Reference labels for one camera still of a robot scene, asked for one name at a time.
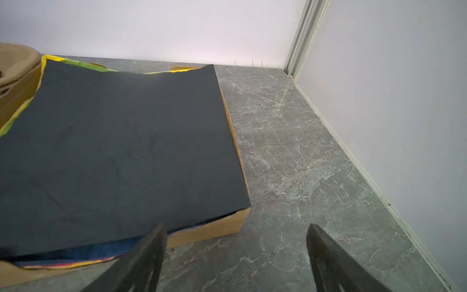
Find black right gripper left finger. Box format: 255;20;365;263
83;224;167;292

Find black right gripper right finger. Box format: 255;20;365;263
306;224;390;292

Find brown pulp cup carrier stack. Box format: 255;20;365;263
1;43;41;94

